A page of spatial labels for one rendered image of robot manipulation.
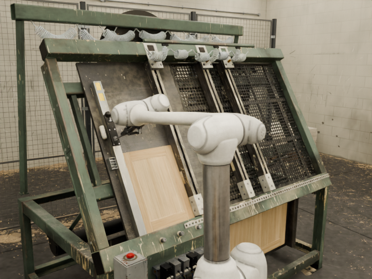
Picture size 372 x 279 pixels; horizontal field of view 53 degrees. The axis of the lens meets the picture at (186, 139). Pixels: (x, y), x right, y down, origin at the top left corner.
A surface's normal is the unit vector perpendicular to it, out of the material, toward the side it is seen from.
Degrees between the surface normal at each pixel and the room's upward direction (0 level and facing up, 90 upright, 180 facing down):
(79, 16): 90
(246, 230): 90
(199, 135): 83
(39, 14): 90
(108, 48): 60
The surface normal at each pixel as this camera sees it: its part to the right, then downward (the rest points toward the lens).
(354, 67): -0.85, 0.10
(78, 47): 0.57, -0.36
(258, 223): 0.65, 0.16
